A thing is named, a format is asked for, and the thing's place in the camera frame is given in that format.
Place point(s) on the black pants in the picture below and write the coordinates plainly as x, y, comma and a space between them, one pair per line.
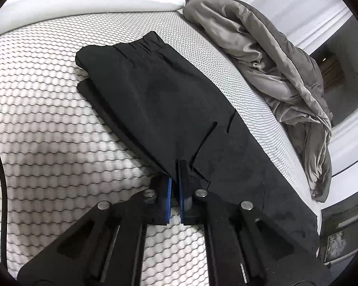
155, 95

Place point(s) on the grey blanket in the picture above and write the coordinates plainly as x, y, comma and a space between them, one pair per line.
256, 50

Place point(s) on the white quilted mattress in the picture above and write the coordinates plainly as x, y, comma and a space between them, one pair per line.
47, 125

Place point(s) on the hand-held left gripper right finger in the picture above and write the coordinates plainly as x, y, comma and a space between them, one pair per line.
182, 203

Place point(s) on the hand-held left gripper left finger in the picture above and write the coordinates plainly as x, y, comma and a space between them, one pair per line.
168, 200

